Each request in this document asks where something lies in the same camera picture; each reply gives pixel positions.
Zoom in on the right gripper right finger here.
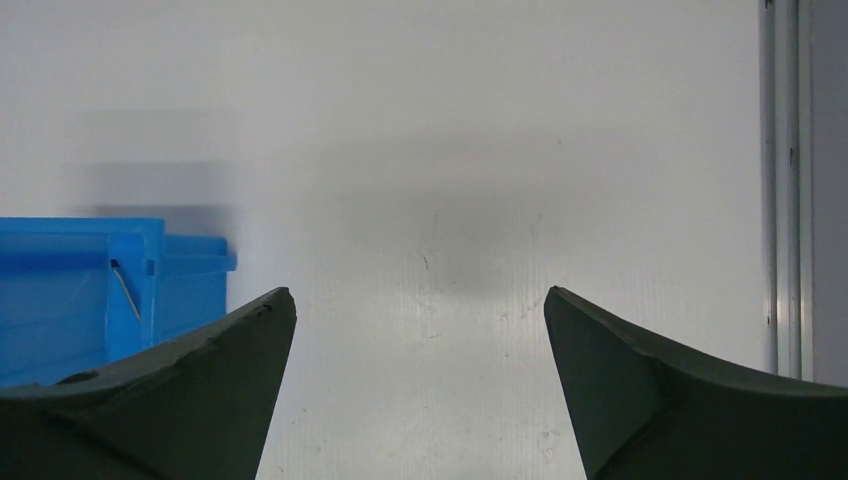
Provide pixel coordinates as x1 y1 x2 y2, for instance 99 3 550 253
544 287 847 479

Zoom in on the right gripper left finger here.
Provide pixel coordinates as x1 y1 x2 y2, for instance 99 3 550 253
1 287 297 479

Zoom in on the blue plastic bin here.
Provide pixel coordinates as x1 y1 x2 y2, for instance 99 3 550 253
1 217 237 387

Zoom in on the aluminium frame post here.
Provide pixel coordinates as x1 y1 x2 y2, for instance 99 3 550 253
758 1 814 381

